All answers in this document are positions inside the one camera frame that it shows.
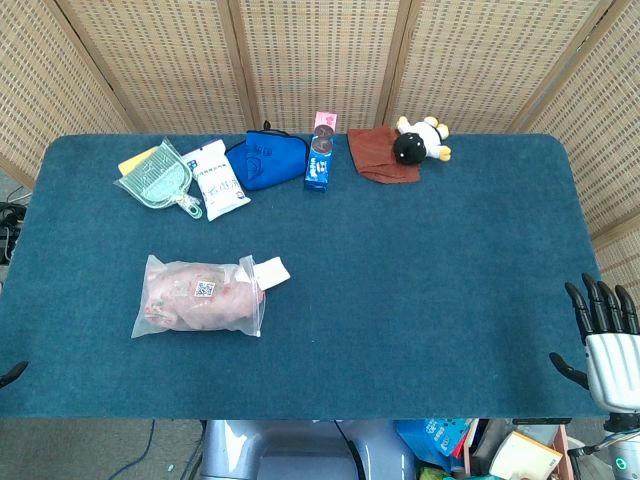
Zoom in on white paper tag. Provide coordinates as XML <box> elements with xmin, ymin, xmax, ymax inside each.
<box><xmin>251</xmin><ymin>256</ymin><xmax>292</xmax><ymax>291</ymax></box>

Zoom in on woven wicker folding screen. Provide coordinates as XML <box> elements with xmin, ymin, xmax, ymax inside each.
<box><xmin>0</xmin><ymin>0</ymin><xmax>640</xmax><ymax>296</ymax></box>

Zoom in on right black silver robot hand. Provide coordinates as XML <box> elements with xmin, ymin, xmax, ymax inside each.
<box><xmin>549</xmin><ymin>272</ymin><xmax>640</xmax><ymax>414</ymax></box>

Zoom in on translucent white zip bag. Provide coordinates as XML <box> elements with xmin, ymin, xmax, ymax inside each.
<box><xmin>131</xmin><ymin>254</ymin><xmax>267</xmax><ymax>340</ymax></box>

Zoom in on blue printed carton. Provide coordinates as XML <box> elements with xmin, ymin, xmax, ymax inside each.
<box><xmin>396</xmin><ymin>418</ymin><xmax>474</xmax><ymax>462</ymax></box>

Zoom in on grey robot torso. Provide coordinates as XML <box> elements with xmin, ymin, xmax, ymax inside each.
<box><xmin>199</xmin><ymin>418</ymin><xmax>417</xmax><ymax>480</ymax></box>

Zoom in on blue carpet table cover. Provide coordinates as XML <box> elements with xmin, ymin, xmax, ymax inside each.
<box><xmin>0</xmin><ymin>132</ymin><xmax>632</xmax><ymax>420</ymax></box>

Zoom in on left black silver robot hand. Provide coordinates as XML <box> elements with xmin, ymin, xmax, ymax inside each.
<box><xmin>0</xmin><ymin>360</ymin><xmax>30</xmax><ymax>390</ymax></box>

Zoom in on black cable bundle on floor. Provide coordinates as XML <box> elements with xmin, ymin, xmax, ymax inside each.
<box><xmin>0</xmin><ymin>185</ymin><xmax>30</xmax><ymax>265</ymax></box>

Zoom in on blue cookie box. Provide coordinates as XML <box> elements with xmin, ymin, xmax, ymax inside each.
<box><xmin>303</xmin><ymin>124</ymin><xmax>335</xmax><ymax>194</ymax></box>

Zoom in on cream covered book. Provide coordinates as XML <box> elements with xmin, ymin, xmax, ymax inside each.
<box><xmin>488</xmin><ymin>429</ymin><xmax>564</xmax><ymax>480</ymax></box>

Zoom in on brown folded cloth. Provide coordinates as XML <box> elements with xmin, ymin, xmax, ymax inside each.
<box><xmin>346</xmin><ymin>125</ymin><xmax>423</xmax><ymax>185</ymax></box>

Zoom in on black white plush toy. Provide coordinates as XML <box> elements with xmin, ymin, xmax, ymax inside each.
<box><xmin>392</xmin><ymin>115</ymin><xmax>453</xmax><ymax>165</ymax></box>

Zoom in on yellow flat pack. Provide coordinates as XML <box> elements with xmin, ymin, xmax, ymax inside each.
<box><xmin>117</xmin><ymin>146</ymin><xmax>159</xmax><ymax>177</ymax></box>

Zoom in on white printed pouch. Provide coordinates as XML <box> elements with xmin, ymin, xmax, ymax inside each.
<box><xmin>181</xmin><ymin>138</ymin><xmax>252</xmax><ymax>222</ymax></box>

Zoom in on blue fabric pouch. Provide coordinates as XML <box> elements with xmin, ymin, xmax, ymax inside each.
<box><xmin>224</xmin><ymin>121</ymin><xmax>310</xmax><ymax>192</ymax></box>

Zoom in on blue floor cable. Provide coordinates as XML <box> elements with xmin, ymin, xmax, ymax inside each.
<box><xmin>112</xmin><ymin>418</ymin><xmax>157</xmax><ymax>476</ymax></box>

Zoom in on green dustpan set in wrap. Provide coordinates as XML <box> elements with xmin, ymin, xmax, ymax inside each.
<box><xmin>113</xmin><ymin>138</ymin><xmax>205</xmax><ymax>221</ymax></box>

